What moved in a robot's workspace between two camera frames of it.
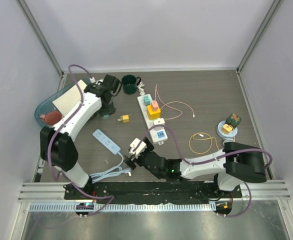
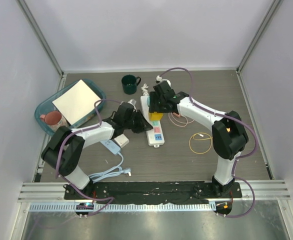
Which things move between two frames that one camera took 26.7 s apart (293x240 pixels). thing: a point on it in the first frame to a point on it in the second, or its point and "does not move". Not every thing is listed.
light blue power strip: x=106 y=141 does not move
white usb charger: x=159 y=121 to x=122 y=140
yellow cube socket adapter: x=153 y=115 does not move
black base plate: x=153 y=192 does not move
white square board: x=71 y=98 does not move
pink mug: x=51 y=118 does not move
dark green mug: x=129 y=83 does not move
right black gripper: x=130 y=163 to x=153 y=106
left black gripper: x=109 y=111 to x=143 y=125
